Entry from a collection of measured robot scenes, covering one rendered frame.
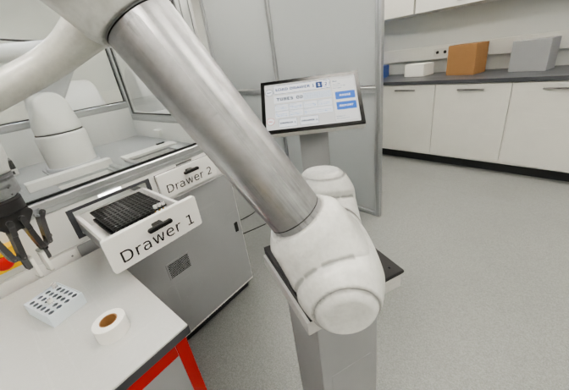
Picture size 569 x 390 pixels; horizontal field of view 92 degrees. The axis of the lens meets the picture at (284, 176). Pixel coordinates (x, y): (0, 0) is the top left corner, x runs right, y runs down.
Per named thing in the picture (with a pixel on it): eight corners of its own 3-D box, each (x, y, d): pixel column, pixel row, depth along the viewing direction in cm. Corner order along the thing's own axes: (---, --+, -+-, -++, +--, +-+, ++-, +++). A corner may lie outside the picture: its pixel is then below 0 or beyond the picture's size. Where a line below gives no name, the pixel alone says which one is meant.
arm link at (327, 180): (348, 224, 82) (349, 155, 74) (364, 266, 65) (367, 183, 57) (294, 227, 83) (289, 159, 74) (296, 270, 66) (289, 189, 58)
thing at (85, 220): (194, 220, 95) (190, 205, 93) (118, 265, 78) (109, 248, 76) (143, 196, 120) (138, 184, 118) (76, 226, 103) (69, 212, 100)
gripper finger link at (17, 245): (13, 220, 68) (6, 222, 67) (30, 259, 71) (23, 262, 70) (6, 218, 70) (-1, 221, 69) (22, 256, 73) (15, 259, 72)
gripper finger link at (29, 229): (10, 216, 70) (16, 213, 71) (37, 248, 76) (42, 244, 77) (17, 218, 69) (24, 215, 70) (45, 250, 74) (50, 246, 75)
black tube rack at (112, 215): (172, 219, 98) (166, 203, 95) (120, 247, 86) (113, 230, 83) (143, 205, 111) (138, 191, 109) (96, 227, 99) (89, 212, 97)
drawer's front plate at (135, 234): (202, 222, 96) (194, 195, 92) (116, 275, 76) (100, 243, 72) (199, 222, 97) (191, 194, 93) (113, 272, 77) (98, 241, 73)
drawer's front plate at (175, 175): (217, 174, 137) (212, 154, 133) (163, 200, 118) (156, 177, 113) (215, 173, 138) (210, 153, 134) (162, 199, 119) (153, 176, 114)
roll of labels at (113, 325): (134, 315, 70) (128, 304, 68) (124, 341, 63) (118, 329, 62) (105, 323, 69) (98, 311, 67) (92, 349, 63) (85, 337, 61)
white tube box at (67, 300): (87, 302, 76) (81, 292, 75) (54, 327, 70) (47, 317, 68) (63, 291, 82) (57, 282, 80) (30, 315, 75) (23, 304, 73)
